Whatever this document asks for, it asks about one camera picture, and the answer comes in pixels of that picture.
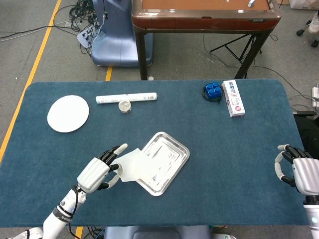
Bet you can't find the white rolled film tube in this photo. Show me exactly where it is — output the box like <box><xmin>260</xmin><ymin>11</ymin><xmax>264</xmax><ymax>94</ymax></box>
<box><xmin>95</xmin><ymin>92</ymin><xmax>158</xmax><ymax>105</ymax></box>

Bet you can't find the black seat beside table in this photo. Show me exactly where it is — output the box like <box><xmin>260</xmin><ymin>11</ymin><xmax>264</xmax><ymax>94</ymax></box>
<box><xmin>293</xmin><ymin>111</ymin><xmax>319</xmax><ymax>155</ymax></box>

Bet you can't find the translucent white sheet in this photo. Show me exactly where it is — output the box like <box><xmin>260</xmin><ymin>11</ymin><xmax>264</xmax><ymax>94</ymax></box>
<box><xmin>115</xmin><ymin>147</ymin><xmax>160</xmax><ymax>183</ymax></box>

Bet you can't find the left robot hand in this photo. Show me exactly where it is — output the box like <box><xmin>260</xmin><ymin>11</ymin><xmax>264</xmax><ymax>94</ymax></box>
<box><xmin>76</xmin><ymin>143</ymin><xmax>129</xmax><ymax>194</ymax></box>

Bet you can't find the white pink toothpaste box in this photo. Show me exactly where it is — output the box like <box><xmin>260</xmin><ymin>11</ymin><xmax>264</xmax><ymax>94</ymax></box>
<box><xmin>221</xmin><ymin>79</ymin><xmax>246</xmax><ymax>119</ymax></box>

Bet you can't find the office chair base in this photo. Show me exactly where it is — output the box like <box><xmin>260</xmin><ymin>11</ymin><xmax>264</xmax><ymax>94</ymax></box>
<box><xmin>296</xmin><ymin>11</ymin><xmax>319</xmax><ymax>48</ymax></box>

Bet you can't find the brown mahjong table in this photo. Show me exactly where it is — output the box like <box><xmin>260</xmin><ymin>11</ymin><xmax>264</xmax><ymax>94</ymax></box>
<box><xmin>131</xmin><ymin>0</ymin><xmax>282</xmax><ymax>80</ymax></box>

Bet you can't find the tangled floor cable bundle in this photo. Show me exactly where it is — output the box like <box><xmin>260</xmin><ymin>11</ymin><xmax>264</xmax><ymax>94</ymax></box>
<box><xmin>69</xmin><ymin>0</ymin><xmax>105</xmax><ymax>54</ymax></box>

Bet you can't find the blue building block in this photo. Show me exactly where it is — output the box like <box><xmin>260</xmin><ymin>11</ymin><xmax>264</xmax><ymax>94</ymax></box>
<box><xmin>204</xmin><ymin>81</ymin><xmax>222</xmax><ymax>100</ymax></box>

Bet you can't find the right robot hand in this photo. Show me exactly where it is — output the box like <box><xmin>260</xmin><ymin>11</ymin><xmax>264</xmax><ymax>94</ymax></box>
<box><xmin>274</xmin><ymin>144</ymin><xmax>319</xmax><ymax>196</ymax></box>

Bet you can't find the white round plate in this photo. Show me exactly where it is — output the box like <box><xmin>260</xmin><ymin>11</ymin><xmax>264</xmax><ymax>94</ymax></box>
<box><xmin>47</xmin><ymin>95</ymin><xmax>90</xmax><ymax>133</ymax></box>

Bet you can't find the robot own torso base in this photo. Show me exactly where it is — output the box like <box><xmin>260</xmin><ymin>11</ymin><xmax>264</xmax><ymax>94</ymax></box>
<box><xmin>103</xmin><ymin>225</ymin><xmax>212</xmax><ymax>239</ymax></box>

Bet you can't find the blue grey machine base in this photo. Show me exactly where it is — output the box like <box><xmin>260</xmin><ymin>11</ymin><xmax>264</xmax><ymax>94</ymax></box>
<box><xmin>91</xmin><ymin>0</ymin><xmax>154</xmax><ymax>68</ymax></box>

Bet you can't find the stainless steel tray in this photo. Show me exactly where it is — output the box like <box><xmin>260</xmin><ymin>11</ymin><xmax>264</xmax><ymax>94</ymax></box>
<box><xmin>134</xmin><ymin>131</ymin><xmax>190</xmax><ymax>197</ymax></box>

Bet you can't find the small clear jar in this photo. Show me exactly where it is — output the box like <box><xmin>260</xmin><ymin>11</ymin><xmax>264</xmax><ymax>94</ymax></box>
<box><xmin>118</xmin><ymin>100</ymin><xmax>133</xmax><ymax>115</ymax></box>

